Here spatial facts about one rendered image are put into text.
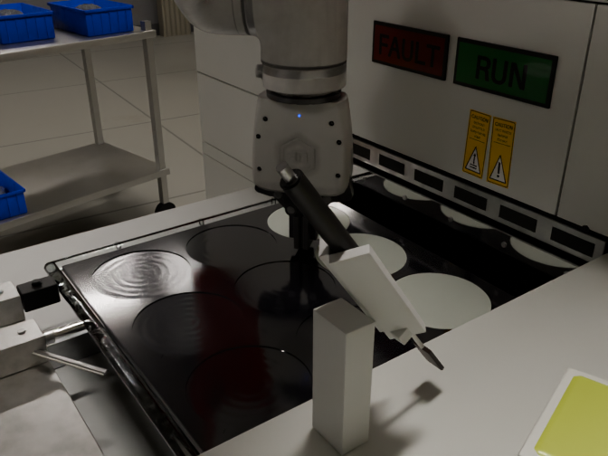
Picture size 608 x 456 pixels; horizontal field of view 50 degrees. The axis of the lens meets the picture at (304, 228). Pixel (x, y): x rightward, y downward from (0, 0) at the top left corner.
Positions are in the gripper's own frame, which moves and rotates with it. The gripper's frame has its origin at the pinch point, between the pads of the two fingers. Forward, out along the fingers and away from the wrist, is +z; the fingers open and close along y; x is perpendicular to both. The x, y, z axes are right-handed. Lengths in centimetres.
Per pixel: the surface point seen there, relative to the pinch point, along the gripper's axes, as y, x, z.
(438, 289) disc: 15.1, -5.3, 2.6
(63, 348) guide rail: -21.4, -15.9, 8.5
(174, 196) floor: -110, 198, 92
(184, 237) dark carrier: -14.1, -0.7, 2.5
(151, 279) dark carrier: -13.8, -10.0, 2.6
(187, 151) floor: -128, 259, 92
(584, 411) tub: 22.1, -36.7, -10.8
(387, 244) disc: 9.1, 3.0, 2.5
